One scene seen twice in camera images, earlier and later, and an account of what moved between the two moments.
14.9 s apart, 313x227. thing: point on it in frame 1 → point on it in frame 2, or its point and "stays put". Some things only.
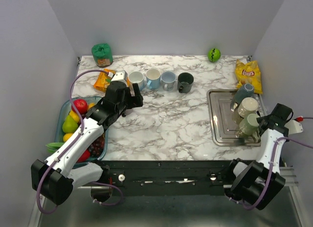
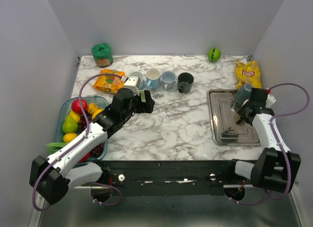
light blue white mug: [153, 77] stays put
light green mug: [250, 125] → [143, 95]
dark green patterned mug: [185, 81] stays put
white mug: [136, 77] stays put
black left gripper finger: [138, 101] → [149, 102]
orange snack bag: [103, 80] stays put
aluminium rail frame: [81, 211] stays put
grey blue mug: [167, 79] stays put
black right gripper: [260, 119] → [242, 111]
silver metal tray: [224, 122] stays put
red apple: [81, 105] stays put
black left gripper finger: [130, 102] → [143, 107]
